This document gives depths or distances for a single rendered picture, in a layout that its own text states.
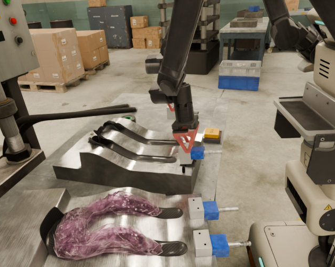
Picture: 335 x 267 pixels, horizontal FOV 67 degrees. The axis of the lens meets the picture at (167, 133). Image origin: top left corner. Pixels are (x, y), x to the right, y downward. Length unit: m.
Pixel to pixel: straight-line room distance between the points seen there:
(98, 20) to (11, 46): 6.83
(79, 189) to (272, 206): 1.45
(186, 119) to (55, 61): 3.99
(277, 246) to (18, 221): 1.12
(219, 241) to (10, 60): 1.14
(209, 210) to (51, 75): 4.29
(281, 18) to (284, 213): 1.40
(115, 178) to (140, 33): 6.94
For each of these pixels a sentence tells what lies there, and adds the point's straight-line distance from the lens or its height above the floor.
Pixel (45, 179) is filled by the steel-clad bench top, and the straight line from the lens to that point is 1.04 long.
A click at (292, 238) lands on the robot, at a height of 0.28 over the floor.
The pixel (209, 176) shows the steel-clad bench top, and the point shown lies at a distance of 0.92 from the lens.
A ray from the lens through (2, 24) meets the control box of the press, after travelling 1.37.
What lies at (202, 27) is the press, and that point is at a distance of 4.76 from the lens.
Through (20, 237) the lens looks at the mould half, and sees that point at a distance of 0.70.
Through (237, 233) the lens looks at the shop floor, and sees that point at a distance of 1.80.
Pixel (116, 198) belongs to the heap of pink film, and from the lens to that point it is 0.68.
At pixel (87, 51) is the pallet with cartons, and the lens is 5.38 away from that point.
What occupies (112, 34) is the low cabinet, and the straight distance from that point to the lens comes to 7.95.
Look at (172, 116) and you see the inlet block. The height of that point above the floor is 0.92.
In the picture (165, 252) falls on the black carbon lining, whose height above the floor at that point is 0.85.
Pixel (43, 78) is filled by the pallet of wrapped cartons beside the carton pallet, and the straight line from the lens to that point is 4.91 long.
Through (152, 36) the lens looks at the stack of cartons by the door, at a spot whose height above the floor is 0.33.
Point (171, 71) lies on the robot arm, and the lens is 0.66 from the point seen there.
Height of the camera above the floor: 1.37
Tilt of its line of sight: 29 degrees down
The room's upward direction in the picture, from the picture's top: 4 degrees counter-clockwise
